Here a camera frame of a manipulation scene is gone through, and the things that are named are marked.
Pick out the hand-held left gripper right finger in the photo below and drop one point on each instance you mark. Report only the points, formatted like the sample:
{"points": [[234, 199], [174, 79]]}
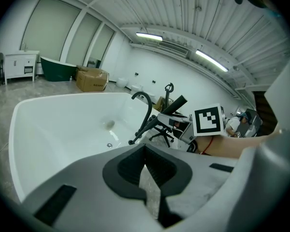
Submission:
{"points": [[203, 178]]}

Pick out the person's right forearm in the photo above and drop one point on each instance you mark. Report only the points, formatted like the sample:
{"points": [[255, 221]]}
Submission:
{"points": [[232, 146]]}

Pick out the flat cardboard box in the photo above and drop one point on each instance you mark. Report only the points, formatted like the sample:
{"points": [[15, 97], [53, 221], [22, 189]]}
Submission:
{"points": [[83, 68]]}

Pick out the long ceiling light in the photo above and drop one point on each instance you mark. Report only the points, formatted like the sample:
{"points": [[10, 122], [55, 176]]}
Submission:
{"points": [[148, 36], [211, 60]]}

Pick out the white toilet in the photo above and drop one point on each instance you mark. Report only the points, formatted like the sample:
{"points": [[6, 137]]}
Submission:
{"points": [[122, 82], [150, 96], [136, 88]]}

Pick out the white ceiling air vent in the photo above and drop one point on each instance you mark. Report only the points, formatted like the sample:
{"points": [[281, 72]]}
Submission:
{"points": [[175, 49]]}

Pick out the white vanity cabinet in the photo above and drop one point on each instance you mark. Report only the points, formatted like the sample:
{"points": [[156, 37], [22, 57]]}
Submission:
{"points": [[17, 66]]}

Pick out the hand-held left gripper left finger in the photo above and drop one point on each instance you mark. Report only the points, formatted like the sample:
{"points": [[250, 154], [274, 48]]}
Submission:
{"points": [[75, 178]]}

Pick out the large cardboard box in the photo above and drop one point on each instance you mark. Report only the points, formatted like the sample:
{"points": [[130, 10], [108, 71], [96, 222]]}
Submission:
{"points": [[91, 81]]}

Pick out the white rectangular bathtub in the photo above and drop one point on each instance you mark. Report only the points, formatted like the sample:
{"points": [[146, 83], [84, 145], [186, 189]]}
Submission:
{"points": [[62, 129]]}

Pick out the open cardboard box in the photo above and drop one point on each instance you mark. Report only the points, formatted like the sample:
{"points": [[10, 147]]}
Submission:
{"points": [[160, 104]]}

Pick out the black curved faucet spout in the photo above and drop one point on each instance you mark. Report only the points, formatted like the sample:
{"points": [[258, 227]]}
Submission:
{"points": [[150, 105]]}

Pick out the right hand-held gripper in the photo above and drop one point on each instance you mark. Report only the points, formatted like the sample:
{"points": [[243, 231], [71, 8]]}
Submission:
{"points": [[207, 120]]}

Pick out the black handheld shower head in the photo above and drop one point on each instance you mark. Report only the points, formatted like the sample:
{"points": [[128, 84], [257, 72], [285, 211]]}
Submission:
{"points": [[176, 104]]}

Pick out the dark green bathtub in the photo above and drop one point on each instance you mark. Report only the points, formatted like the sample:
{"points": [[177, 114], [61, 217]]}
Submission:
{"points": [[58, 71]]}

